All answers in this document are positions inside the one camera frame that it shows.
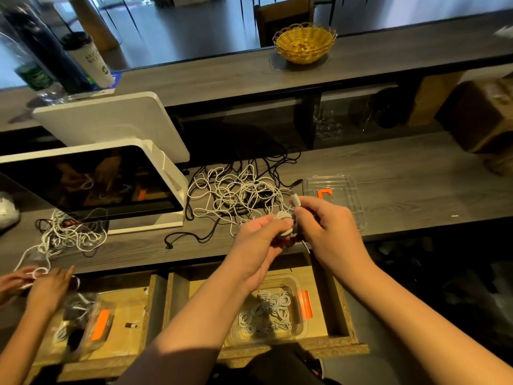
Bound person's right hand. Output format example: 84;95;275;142
292;196;376;286

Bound person's left hand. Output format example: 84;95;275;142
224;214;296;294

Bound clear container drawer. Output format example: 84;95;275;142
227;275;315;345
44;292;115;358

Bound person's left forearm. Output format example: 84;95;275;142
116;272;266;385

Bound another person's forearm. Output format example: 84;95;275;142
0;312;53;385

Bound person's right forearm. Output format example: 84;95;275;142
345;260;513;385

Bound brown cardboard box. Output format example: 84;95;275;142
457;76;513;153

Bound wooden drawer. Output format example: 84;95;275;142
24;272;169;383
162;252;370;367

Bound flat cardboard sheet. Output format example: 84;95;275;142
407;72;464;127

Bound grey wooden bar counter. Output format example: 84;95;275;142
0;10;513;133

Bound white touchscreen monitor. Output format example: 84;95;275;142
0;138;189;236

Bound white customer display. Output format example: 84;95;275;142
32;92;191;164

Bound yellow woven basket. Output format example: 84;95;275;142
273;22;338;66

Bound brown wooden chair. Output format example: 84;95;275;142
254;0;316;47

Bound white headset device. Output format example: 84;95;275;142
0;192;21;231

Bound white paper coffee cup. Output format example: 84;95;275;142
61;32;115;89

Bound round wooden table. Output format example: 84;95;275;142
68;0;121;53

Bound clear plastic water bottle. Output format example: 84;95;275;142
0;36;65;105

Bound black thermos bottle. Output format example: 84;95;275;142
4;4;93;95

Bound clear lid orange handle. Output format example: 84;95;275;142
303;174;368;233

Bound bundle of black cables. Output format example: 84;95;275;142
240;148;304;189

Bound black coiled cable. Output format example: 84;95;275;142
68;328;86;350

